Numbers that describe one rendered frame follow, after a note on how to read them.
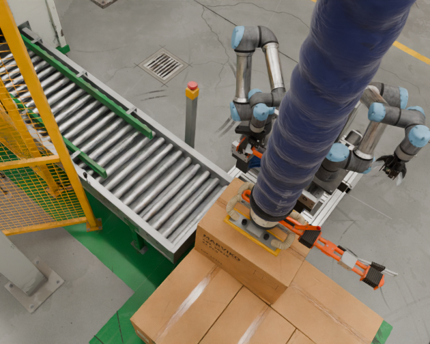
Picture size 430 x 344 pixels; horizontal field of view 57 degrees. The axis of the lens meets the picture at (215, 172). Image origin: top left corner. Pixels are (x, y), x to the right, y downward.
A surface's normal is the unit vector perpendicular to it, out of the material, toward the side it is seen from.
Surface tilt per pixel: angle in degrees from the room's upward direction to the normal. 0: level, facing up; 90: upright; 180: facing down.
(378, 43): 79
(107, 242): 0
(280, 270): 0
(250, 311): 0
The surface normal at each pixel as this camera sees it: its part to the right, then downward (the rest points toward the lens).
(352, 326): 0.08, -0.52
